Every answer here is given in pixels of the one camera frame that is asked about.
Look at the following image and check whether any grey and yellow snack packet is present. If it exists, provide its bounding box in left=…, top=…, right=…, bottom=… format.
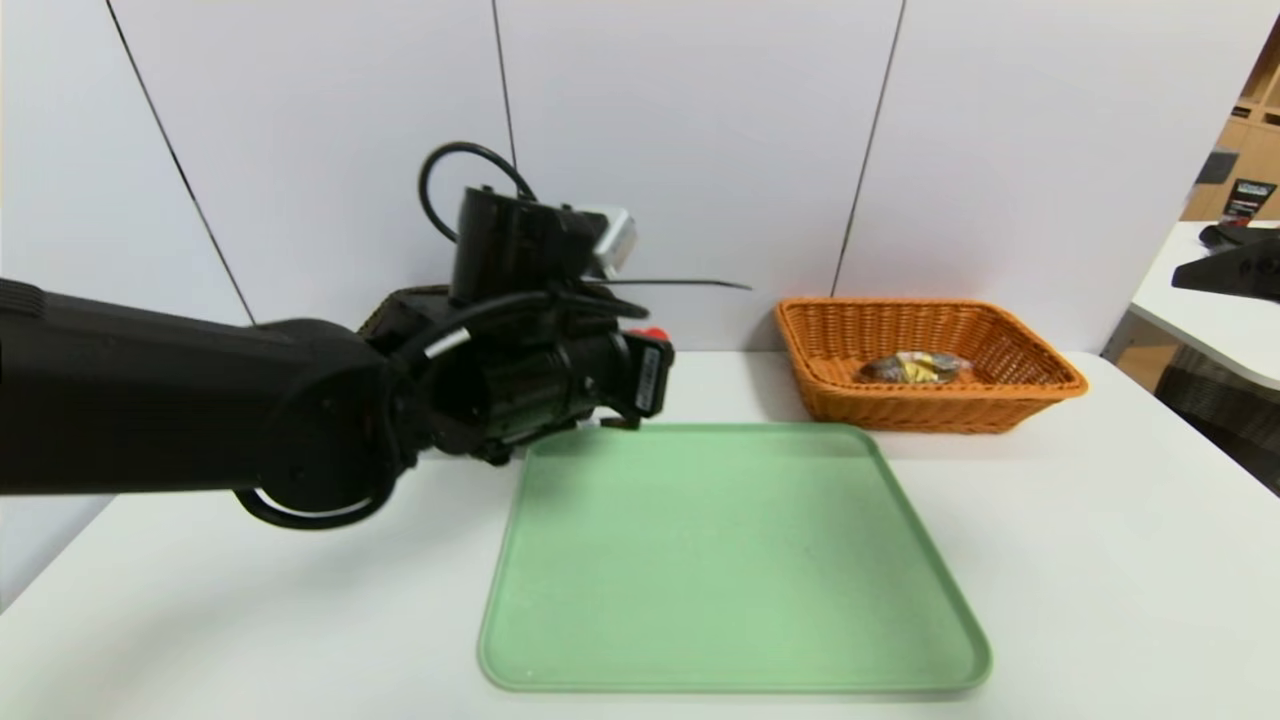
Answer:
left=862, top=350, right=973, bottom=385

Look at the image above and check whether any dark brown wicker basket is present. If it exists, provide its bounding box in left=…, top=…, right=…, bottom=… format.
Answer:
left=358, top=285, right=456, bottom=336

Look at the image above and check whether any orange wicker basket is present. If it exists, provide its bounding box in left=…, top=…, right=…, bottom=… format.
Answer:
left=775, top=298, right=1089, bottom=434

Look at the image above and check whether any thin black zip tie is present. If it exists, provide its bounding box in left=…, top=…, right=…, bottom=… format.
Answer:
left=590, top=277, right=753, bottom=293

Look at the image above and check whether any light green plastic tray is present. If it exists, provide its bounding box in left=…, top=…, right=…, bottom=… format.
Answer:
left=478, top=422, right=993, bottom=693

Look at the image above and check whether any white side table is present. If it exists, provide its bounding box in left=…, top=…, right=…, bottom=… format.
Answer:
left=1100, top=222, right=1280, bottom=391

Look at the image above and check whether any small black sign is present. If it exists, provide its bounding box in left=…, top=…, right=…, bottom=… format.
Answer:
left=1225, top=178, right=1278, bottom=223

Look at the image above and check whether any light wooden shelf unit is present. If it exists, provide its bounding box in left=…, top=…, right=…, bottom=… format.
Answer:
left=1180, top=20, right=1280, bottom=223

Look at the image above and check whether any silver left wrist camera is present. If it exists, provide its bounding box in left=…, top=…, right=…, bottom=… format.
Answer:
left=580, top=205, right=638, bottom=281

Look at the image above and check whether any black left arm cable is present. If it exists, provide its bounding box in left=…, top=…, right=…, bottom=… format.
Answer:
left=418, top=142, right=541, bottom=246

